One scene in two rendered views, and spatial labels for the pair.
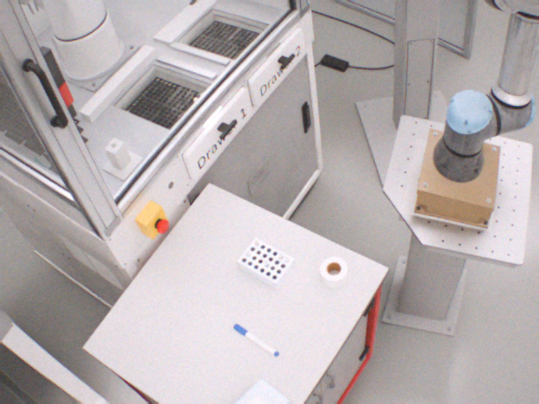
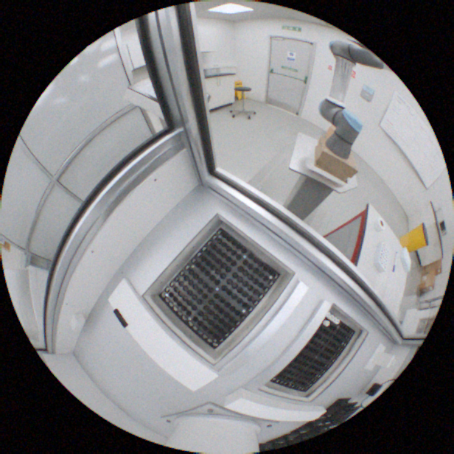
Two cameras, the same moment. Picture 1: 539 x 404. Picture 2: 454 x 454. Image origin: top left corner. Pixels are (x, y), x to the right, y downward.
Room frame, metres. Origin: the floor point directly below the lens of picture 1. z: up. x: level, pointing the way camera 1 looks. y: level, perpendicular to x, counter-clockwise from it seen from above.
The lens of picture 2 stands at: (1.51, 0.01, 1.19)
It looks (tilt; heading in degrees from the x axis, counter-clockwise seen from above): 68 degrees down; 276
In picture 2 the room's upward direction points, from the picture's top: 8 degrees counter-clockwise
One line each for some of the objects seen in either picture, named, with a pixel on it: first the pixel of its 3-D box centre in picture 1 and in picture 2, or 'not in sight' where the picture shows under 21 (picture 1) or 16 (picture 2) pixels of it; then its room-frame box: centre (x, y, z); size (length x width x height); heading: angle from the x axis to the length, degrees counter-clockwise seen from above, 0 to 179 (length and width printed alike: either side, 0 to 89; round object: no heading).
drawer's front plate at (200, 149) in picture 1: (219, 132); not in sight; (1.18, 0.10, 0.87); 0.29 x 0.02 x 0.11; 138
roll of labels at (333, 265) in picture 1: (333, 272); not in sight; (0.72, -0.12, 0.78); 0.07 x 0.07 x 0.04
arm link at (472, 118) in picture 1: (469, 119); not in sight; (0.92, -0.54, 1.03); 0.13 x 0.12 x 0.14; 99
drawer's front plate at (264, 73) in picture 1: (278, 65); not in sight; (1.41, -0.11, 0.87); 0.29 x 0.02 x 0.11; 138
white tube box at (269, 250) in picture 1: (266, 263); not in sight; (0.79, 0.04, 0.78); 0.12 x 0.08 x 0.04; 46
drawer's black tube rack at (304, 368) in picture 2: not in sight; (310, 352); (1.31, 0.25, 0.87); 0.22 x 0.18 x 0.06; 48
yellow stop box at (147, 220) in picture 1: (152, 220); not in sight; (0.92, 0.31, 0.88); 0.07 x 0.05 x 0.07; 138
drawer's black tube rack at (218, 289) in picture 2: not in sight; (218, 287); (1.55, 0.04, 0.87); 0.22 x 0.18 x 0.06; 48
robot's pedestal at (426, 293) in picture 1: (438, 248); not in sight; (0.93, -0.53, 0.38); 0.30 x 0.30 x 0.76; 62
